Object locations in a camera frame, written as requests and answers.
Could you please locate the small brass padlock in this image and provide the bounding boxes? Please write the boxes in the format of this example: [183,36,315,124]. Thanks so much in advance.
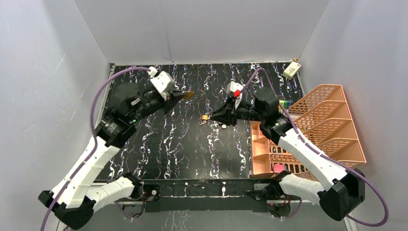
[183,91,195,101]
[199,110,212,126]

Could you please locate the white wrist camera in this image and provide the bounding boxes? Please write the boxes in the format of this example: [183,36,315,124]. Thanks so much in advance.
[226,81,244,109]
[148,66,176,101]

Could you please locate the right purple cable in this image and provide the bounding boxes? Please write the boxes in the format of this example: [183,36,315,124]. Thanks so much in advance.
[239,67,390,228]

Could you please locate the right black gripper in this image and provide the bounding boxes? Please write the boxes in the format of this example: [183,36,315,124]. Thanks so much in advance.
[210,95,266,127]

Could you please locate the purple cable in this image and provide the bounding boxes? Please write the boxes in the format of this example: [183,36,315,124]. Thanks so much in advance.
[239,67,390,228]
[39,66,158,231]

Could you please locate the pink eraser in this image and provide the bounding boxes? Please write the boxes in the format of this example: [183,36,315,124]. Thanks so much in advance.
[272,164,286,173]

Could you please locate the white box in corner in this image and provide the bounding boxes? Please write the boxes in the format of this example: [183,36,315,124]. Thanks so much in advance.
[282,61,301,79]

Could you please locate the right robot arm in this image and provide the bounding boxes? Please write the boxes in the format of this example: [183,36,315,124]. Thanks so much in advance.
[210,88,365,221]

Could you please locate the colored marker pack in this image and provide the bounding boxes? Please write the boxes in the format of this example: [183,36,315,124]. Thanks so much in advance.
[279,100,292,110]

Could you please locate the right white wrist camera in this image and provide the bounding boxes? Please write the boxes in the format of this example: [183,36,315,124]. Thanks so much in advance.
[226,81,244,109]

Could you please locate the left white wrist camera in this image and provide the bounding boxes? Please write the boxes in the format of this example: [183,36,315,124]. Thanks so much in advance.
[148,66,176,101]

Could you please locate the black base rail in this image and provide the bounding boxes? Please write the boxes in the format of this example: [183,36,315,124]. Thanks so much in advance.
[140,178,304,213]

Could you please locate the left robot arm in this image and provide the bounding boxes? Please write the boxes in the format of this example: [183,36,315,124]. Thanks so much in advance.
[38,83,193,230]

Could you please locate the orange desk organizer tray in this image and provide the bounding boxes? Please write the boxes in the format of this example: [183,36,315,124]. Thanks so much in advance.
[249,120,308,179]

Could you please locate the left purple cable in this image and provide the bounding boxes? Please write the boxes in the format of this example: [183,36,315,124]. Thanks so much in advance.
[39,66,158,231]

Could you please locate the orange mesh file rack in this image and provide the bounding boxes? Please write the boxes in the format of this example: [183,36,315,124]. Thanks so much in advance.
[289,84,367,169]

